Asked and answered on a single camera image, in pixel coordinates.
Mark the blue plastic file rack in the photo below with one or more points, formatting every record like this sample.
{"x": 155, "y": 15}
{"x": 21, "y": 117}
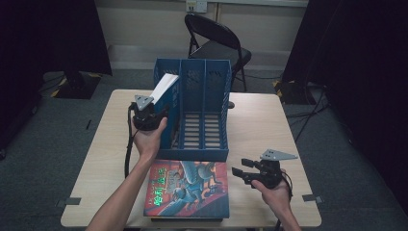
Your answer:
{"x": 205, "y": 96}

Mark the black folding chair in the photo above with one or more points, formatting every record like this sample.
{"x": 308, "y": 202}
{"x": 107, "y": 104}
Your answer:
{"x": 221, "y": 48}

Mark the white wall socket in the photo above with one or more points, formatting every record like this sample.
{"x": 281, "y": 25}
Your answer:
{"x": 196, "y": 5}

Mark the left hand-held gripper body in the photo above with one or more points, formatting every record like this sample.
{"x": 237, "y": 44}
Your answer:
{"x": 146, "y": 118}

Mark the grey tape strip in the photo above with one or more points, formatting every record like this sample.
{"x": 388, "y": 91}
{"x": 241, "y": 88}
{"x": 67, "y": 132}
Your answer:
{"x": 69, "y": 202}
{"x": 312, "y": 198}

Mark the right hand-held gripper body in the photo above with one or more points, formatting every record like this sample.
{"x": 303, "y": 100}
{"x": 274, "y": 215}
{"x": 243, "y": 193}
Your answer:
{"x": 269, "y": 173}

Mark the small black floor scrap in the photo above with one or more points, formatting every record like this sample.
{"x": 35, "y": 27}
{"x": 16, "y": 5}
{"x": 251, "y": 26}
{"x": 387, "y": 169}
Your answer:
{"x": 88, "y": 124}

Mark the red book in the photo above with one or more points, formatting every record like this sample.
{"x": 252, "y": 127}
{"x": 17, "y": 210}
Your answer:
{"x": 186, "y": 189}

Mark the black stand base yellow tape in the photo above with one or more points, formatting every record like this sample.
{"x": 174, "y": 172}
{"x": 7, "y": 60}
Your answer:
{"x": 77, "y": 85}
{"x": 293, "y": 91}

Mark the person's left hand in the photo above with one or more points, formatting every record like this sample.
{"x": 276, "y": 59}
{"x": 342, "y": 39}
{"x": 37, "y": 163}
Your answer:
{"x": 147, "y": 141}

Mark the blue book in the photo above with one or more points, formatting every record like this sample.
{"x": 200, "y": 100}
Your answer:
{"x": 163, "y": 86}

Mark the person's right hand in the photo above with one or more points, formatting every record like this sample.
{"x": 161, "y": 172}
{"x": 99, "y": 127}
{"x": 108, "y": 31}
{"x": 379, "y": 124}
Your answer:
{"x": 275, "y": 197}

